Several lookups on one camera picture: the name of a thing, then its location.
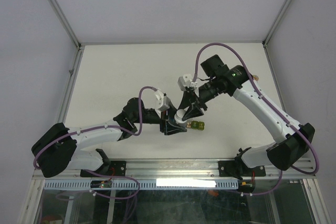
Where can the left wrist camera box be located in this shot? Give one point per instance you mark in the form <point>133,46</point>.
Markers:
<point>162,102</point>

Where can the aluminium mounting rail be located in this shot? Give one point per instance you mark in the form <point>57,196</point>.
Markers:
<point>200,168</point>

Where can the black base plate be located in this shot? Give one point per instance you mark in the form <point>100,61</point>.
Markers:
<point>231,169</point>
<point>112,168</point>

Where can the white slotted cable duct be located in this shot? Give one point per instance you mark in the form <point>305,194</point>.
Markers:
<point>151,184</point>

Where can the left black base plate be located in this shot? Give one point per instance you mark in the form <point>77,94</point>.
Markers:
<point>112,168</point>

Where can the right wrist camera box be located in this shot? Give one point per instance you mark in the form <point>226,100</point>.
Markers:
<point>186,81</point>

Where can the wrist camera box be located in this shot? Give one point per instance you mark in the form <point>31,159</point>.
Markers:
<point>162,102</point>
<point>186,81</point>

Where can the multicolour weekly pill organizer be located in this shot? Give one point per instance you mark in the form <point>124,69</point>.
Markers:
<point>195,125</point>

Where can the white blue pill bottle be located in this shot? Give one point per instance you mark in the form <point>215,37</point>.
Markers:
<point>180,122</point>

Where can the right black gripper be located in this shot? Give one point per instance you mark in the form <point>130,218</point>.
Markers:
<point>193,110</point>

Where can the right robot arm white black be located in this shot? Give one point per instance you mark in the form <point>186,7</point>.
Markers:
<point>291,138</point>

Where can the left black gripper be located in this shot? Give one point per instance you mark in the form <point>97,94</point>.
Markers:
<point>165,126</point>

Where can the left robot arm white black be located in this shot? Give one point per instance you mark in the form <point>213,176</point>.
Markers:
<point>62,148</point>

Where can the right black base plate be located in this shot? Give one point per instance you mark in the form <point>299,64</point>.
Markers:
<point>231,169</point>

